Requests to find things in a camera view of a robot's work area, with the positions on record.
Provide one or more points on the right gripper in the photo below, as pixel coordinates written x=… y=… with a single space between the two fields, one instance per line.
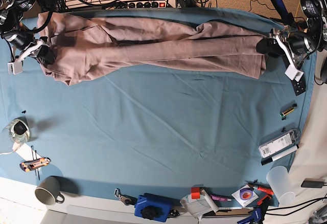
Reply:
x=24 y=44

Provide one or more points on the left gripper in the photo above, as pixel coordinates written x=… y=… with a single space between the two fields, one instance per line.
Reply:
x=300 y=44

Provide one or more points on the pink T-shirt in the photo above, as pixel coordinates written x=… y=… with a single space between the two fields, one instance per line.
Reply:
x=87 y=49

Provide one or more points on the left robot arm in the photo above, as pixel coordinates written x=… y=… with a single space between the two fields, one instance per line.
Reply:
x=315 y=12

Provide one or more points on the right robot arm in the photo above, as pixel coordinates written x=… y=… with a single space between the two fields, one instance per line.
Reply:
x=12 y=14

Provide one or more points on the black remote control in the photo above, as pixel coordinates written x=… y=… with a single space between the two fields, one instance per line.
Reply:
x=299 y=86

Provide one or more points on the clear tape roll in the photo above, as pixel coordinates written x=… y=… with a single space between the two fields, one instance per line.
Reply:
x=18 y=131

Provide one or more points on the clear plastic package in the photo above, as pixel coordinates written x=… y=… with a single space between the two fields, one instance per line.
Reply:
x=279 y=143

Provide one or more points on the white power strip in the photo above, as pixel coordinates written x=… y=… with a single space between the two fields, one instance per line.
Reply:
x=132 y=4

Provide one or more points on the orange utility knife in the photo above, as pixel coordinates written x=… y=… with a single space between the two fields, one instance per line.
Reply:
x=28 y=166

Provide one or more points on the black white marker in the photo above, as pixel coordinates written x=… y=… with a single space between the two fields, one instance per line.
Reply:
x=279 y=155

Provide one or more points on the translucent plastic cup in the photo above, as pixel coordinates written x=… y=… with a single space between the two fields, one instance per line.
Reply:
x=280 y=183

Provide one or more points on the grey ceramic mug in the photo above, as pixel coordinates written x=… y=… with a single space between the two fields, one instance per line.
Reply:
x=48 y=192

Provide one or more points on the blue table cloth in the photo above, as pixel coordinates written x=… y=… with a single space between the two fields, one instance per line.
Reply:
x=147 y=129

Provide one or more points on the black power adapter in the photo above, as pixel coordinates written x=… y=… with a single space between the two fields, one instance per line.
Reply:
x=311 y=183

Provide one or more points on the blue purple disc sleeve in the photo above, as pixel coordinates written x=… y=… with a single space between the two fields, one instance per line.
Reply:
x=245 y=196

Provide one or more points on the white paper tube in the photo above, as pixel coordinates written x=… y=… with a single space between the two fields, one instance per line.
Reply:
x=209 y=200

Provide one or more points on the pink pen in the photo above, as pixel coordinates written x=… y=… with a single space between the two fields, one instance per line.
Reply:
x=220 y=198

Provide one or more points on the red plastic block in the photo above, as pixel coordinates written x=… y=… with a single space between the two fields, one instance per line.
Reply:
x=195 y=193

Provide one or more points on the blue bar clamp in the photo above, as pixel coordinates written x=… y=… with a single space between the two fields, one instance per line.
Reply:
x=258 y=213

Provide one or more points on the blue plastic box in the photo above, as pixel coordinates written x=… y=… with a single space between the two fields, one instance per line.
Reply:
x=152 y=207

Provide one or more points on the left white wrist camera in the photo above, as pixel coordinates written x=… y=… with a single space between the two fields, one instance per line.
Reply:
x=293 y=73

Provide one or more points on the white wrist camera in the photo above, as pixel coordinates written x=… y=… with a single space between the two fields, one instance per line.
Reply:
x=293 y=73
x=15 y=67

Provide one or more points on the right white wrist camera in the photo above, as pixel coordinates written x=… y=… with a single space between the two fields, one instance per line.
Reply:
x=15 y=67

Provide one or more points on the red handled pliers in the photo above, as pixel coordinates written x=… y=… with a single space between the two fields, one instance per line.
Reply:
x=260 y=188

